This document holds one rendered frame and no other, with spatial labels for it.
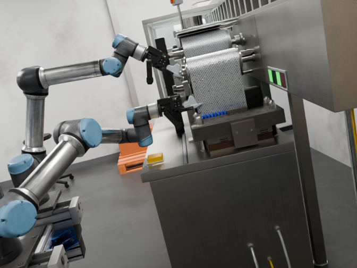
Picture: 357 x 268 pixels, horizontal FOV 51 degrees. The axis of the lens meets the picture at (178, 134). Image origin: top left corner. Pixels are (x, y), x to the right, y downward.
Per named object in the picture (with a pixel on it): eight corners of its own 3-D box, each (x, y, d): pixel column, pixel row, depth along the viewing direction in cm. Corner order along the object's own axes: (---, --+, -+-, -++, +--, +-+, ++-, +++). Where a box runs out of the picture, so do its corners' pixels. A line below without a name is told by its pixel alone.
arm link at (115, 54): (101, 72, 173) (111, 50, 171) (105, 70, 184) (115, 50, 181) (117, 80, 174) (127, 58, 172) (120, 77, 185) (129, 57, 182)
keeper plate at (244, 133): (234, 147, 163) (229, 123, 161) (257, 142, 163) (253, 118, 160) (235, 149, 161) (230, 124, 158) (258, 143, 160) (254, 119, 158)
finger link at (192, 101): (201, 94, 174) (181, 98, 175) (203, 106, 176) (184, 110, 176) (201, 93, 177) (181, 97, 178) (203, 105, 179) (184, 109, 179)
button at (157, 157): (149, 159, 178) (147, 155, 178) (163, 156, 178) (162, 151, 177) (147, 164, 172) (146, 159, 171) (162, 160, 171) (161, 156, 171)
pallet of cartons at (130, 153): (194, 140, 543) (188, 114, 533) (204, 153, 471) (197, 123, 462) (120, 159, 533) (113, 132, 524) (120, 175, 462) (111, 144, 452)
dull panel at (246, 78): (218, 82, 401) (213, 59, 395) (221, 81, 401) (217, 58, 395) (269, 128, 183) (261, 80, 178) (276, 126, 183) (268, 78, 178)
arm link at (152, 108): (151, 120, 177) (152, 117, 185) (160, 118, 176) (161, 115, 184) (147, 105, 175) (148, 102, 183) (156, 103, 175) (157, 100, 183)
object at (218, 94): (199, 120, 181) (191, 82, 177) (247, 109, 180) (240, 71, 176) (199, 120, 180) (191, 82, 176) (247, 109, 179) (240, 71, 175)
